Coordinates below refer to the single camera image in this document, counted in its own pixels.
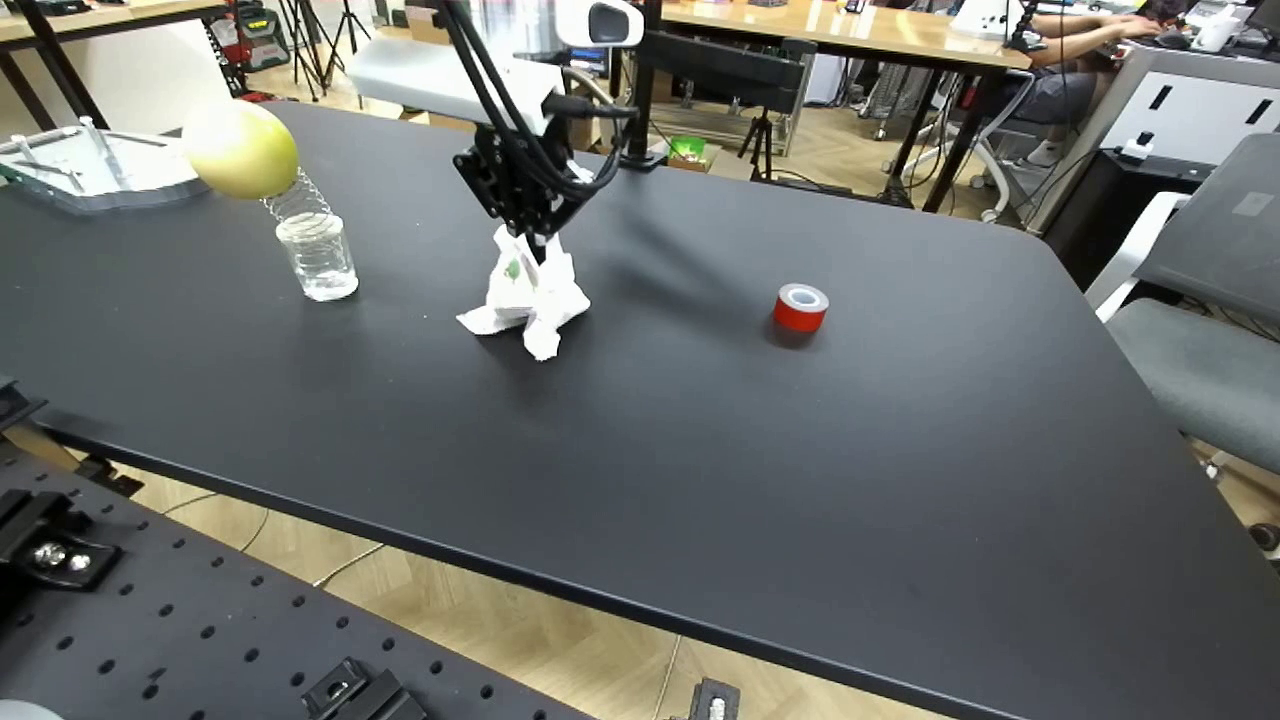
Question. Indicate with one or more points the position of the grey slotted cabinet panel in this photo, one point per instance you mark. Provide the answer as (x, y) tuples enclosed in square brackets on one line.
[(1202, 113)]

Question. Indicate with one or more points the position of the tall black tripod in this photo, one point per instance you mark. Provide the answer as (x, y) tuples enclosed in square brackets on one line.
[(332, 40)]

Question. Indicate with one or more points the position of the small black tripod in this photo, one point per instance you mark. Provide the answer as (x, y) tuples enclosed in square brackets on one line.
[(760, 141)]

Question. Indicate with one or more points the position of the person forearm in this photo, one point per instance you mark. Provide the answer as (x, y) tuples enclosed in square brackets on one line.
[(1092, 47)]

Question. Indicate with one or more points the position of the grey office chair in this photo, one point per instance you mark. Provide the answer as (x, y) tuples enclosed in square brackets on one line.
[(1202, 360)]

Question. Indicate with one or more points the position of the yellow round ball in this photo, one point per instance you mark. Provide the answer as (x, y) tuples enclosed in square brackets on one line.
[(244, 153)]

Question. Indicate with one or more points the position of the person hand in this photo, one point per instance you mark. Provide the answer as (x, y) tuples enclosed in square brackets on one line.
[(1170, 35)]

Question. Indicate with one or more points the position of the green small object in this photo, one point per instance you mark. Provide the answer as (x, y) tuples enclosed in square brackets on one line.
[(690, 151)]

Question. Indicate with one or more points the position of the wooden desk with black legs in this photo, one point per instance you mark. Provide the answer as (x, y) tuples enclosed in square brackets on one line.
[(94, 16)]

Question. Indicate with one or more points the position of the grey metal bracket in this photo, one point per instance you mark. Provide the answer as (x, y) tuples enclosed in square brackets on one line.
[(713, 701)]

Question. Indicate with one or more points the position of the black bracket with silver screws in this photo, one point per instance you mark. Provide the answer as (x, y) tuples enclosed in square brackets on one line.
[(52, 541)]

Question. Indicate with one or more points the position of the long wooden desk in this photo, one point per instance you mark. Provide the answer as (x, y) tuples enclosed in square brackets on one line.
[(855, 28)]

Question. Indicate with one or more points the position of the black clamp pole stand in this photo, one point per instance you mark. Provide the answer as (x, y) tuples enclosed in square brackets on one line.
[(644, 106)]

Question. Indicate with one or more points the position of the clear drinking glass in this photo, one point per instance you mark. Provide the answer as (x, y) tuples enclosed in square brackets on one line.
[(323, 263)]

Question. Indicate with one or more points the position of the black bracket on breadboard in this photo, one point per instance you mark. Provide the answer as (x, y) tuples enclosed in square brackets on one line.
[(360, 688)]

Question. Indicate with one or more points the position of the white board panel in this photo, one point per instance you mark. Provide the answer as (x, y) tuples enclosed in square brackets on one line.
[(145, 73)]

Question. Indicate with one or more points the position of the black table edge clamp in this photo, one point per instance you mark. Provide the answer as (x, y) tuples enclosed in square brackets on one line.
[(107, 474)]

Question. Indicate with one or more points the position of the red tape roll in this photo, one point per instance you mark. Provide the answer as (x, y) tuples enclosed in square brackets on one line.
[(796, 316)]

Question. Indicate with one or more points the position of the black flat panel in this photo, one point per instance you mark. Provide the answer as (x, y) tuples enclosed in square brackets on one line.
[(724, 71)]

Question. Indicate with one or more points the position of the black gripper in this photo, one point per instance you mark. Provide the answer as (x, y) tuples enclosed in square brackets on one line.
[(520, 180)]

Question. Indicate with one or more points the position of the black perforated breadboard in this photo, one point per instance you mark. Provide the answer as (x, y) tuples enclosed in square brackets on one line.
[(161, 627)]

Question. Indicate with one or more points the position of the white cloth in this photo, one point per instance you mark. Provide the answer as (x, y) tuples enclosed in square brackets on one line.
[(543, 302)]

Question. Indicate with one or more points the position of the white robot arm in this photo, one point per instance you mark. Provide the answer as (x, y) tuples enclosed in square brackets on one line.
[(425, 73)]

